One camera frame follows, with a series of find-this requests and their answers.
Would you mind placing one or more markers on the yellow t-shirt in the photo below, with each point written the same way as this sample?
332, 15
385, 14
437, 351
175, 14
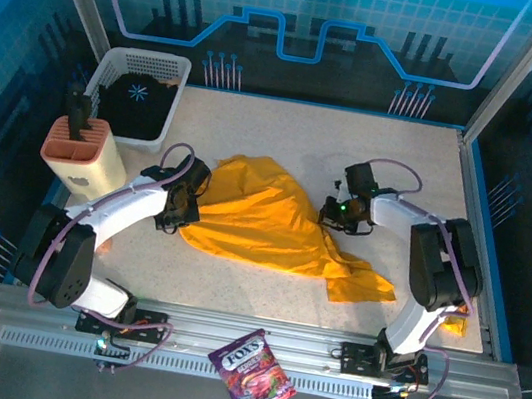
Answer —
263, 219

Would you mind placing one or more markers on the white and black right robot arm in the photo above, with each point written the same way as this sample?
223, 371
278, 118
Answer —
442, 268

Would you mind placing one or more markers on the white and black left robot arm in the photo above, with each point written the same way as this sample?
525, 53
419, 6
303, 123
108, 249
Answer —
129, 198

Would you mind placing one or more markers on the cream knife block, orange top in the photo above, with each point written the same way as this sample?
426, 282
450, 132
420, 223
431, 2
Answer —
105, 159

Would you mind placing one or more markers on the black t-shirt with blue print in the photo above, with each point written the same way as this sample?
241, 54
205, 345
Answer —
133, 112

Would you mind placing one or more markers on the tan cloth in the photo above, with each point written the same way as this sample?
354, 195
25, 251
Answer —
175, 84

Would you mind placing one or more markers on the yellow snack packet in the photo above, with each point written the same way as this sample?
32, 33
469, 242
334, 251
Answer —
458, 326

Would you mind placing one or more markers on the white plastic basket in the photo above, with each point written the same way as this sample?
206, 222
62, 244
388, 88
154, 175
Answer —
131, 57

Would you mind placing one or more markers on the purple candy bag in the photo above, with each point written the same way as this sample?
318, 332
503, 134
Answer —
248, 374

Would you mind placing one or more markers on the aluminium frame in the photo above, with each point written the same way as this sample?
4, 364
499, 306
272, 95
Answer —
206, 321

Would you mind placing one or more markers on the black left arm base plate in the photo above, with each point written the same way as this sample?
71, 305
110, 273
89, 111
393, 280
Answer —
150, 320

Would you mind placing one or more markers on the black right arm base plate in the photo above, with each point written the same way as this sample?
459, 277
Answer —
354, 358

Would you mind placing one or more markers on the slotted aluminium rail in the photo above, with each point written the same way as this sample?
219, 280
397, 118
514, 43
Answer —
179, 362

